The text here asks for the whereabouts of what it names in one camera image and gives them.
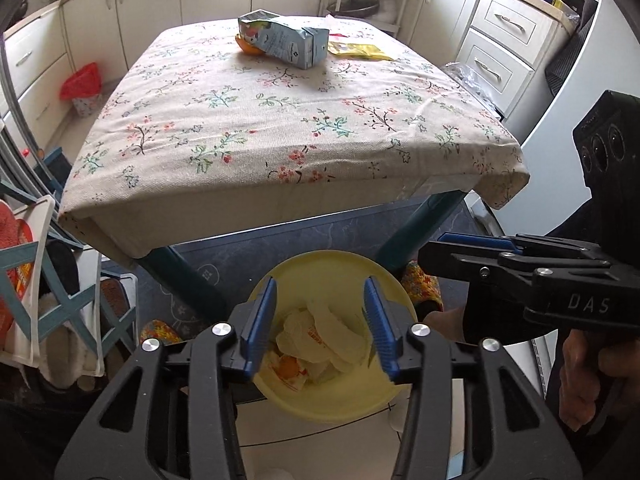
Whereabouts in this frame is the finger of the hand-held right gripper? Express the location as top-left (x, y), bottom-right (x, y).
top-left (439, 232), bottom-right (608, 262)
top-left (419, 241), bottom-right (538, 291)

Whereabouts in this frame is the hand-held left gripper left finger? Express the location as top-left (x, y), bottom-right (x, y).
top-left (55, 276), bottom-right (278, 480)

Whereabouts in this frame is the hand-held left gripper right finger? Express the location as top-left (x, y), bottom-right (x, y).
top-left (363, 276), bottom-right (583, 480)

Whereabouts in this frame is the white paper bag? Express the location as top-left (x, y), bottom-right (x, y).
top-left (272, 305), bottom-right (373, 386)

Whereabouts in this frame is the yellow trash bin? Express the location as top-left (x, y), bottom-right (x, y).
top-left (247, 250), bottom-right (418, 423)

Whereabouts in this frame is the yellow snack packet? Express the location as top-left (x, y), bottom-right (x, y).
top-left (327, 40), bottom-right (396, 62)

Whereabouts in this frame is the blue milk carton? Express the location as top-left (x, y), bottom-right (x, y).
top-left (236, 9), bottom-right (331, 71)

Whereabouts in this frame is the large orange peel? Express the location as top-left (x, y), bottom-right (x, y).
top-left (235, 34), bottom-right (263, 56)

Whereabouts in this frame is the person's right hand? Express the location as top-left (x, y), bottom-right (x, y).
top-left (557, 332), bottom-right (638, 433)

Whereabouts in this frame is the floral slipper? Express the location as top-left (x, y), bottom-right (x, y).
top-left (400, 259), bottom-right (445, 313)
top-left (139, 319), bottom-right (183, 346)

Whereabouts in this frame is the person's leg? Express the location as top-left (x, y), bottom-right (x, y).
top-left (422, 306), bottom-right (468, 343)

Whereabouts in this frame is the white refrigerator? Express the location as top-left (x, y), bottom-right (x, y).
top-left (492, 0), bottom-right (640, 241)

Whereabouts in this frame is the crinkled clear plastic bag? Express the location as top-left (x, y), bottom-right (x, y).
top-left (442, 61), bottom-right (506, 121)

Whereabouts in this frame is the black textured cloth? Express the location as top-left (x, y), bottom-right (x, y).
top-left (544, 0), bottom-right (601, 97)

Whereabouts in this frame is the floral tablecloth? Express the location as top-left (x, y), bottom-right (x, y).
top-left (57, 16), bottom-right (531, 261)

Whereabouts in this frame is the cream cabinet with drawers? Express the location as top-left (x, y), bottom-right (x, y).
top-left (407, 0), bottom-right (576, 121)

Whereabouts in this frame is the red plush cloth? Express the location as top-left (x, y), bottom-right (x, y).
top-left (0, 200), bottom-right (33, 286)

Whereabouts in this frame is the black lidded wok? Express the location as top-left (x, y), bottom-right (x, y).
top-left (327, 0), bottom-right (381, 17)

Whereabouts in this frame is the floral bin with red bag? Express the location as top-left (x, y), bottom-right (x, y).
top-left (60, 62), bottom-right (106, 118)

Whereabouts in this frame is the teal table frame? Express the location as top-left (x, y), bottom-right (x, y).
top-left (135, 192), bottom-right (468, 323)

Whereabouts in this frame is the blue folding frame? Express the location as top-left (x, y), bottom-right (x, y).
top-left (0, 175), bottom-right (138, 366)

